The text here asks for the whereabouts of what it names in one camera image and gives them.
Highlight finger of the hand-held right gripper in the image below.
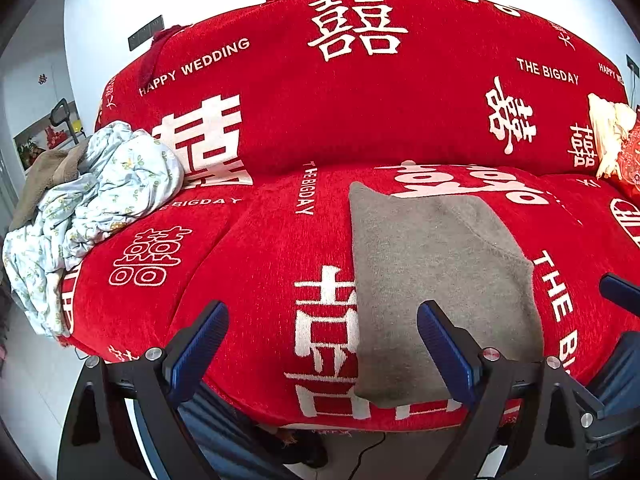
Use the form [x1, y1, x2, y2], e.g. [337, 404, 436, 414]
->
[599, 272, 640, 317]
[570, 332, 640, 441]

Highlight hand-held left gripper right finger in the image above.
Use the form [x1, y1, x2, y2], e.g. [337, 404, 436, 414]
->
[417, 300, 584, 480]

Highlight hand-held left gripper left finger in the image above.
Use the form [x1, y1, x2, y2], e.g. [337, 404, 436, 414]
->
[56, 300, 231, 480]

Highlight grey knit sweater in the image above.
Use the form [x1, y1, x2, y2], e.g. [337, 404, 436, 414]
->
[349, 181, 545, 409]

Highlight person's blue trouser leg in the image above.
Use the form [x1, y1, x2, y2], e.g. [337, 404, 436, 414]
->
[177, 385, 286, 480]

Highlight red embroidered cushion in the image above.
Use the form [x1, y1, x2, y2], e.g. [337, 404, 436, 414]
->
[614, 107, 640, 202]

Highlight dark slipper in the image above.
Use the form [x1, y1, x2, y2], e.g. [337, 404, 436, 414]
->
[254, 427, 329, 469]

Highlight cream cloth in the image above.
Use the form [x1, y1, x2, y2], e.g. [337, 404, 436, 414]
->
[587, 92, 639, 179]

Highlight pale floral cloth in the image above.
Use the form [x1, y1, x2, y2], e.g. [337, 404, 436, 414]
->
[2, 121, 186, 338]

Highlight brown fleece blanket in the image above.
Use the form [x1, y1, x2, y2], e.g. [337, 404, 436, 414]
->
[9, 144, 92, 232]

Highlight red wedding sofa cover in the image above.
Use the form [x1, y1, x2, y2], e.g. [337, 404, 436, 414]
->
[62, 0, 640, 433]

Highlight shelf with red flowers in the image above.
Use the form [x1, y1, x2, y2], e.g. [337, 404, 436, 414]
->
[13, 115, 82, 172]

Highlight black chair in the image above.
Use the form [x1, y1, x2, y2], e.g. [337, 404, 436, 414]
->
[49, 98, 84, 147]

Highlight black floor cable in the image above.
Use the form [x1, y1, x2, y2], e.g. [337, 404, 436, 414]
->
[344, 434, 387, 480]

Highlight grey wall switch panel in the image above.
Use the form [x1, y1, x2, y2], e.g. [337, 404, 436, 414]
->
[128, 15, 165, 52]

